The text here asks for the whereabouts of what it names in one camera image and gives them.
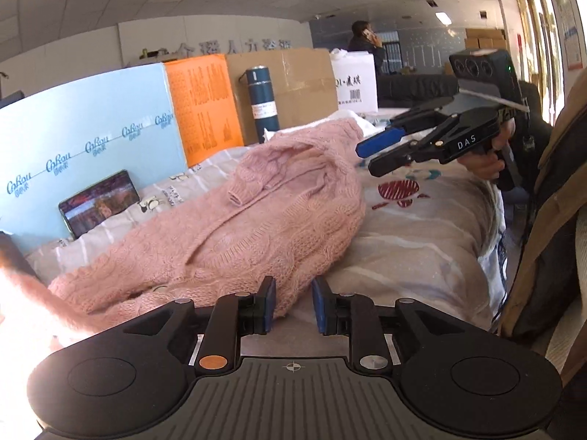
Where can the pink knitted sweater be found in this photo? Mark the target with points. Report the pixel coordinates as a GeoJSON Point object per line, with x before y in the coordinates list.
{"type": "Point", "coordinates": [275, 220]}

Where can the black smartphone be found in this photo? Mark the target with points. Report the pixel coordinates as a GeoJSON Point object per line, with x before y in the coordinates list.
{"type": "Point", "coordinates": [98, 204]}

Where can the white printed box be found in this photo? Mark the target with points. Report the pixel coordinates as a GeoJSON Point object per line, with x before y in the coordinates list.
{"type": "Point", "coordinates": [355, 80]}

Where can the orange printed box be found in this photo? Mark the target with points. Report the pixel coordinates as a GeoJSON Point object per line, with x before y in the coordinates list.
{"type": "Point", "coordinates": [204, 105]}

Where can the light blue printed board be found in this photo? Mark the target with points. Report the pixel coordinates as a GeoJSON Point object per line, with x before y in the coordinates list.
{"type": "Point", "coordinates": [82, 110]}

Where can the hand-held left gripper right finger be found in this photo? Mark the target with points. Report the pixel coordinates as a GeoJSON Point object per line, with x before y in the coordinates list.
{"type": "Point", "coordinates": [320, 307]}

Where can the stack of cardboard boxes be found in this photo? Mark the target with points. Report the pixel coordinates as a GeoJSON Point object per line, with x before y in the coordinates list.
{"type": "Point", "coordinates": [486, 39]}

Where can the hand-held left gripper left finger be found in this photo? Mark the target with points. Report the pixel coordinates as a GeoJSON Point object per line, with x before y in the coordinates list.
{"type": "Point", "coordinates": [269, 305]}

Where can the black sofa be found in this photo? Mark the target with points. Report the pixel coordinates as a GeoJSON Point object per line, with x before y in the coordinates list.
{"type": "Point", "coordinates": [412, 89]}

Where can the dark blue thermos bottle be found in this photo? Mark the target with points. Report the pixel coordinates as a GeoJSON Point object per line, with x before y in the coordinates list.
{"type": "Point", "coordinates": [262, 101]}

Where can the person's right hand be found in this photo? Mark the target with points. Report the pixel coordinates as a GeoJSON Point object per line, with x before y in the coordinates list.
{"type": "Point", "coordinates": [484, 167]}

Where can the person's brown jacket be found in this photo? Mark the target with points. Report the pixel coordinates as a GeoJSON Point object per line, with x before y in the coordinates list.
{"type": "Point", "coordinates": [550, 238]}

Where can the brown cardboard box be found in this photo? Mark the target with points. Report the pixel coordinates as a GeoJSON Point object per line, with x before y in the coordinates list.
{"type": "Point", "coordinates": [302, 87]}

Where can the wall poster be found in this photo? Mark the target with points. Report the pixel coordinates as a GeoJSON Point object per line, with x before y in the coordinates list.
{"type": "Point", "coordinates": [570, 32]}

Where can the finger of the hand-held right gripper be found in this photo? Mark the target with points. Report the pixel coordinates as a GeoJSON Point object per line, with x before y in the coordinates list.
{"type": "Point", "coordinates": [378, 143]}
{"type": "Point", "coordinates": [390, 162]}

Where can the ceiling lamp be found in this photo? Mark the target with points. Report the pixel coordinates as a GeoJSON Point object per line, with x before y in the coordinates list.
{"type": "Point", "coordinates": [443, 18]}

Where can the printed white bed sheet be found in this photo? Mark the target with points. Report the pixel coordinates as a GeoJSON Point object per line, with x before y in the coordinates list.
{"type": "Point", "coordinates": [412, 247]}

